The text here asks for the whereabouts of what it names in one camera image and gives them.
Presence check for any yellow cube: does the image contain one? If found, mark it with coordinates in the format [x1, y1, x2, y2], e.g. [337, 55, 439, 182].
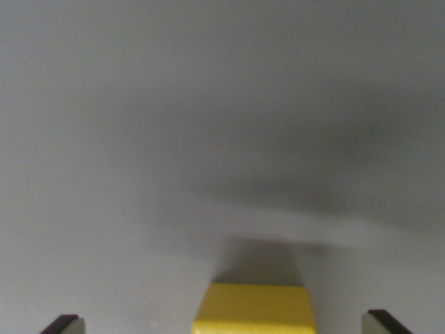
[191, 283, 316, 334]

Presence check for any grey plastic tray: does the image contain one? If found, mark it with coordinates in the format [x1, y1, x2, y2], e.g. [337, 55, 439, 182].
[0, 0, 445, 334]

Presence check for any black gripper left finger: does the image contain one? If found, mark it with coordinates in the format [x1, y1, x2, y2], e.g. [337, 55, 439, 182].
[40, 315, 86, 334]

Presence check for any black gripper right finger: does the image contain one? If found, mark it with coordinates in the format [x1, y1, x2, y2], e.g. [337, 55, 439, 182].
[361, 309, 414, 334]

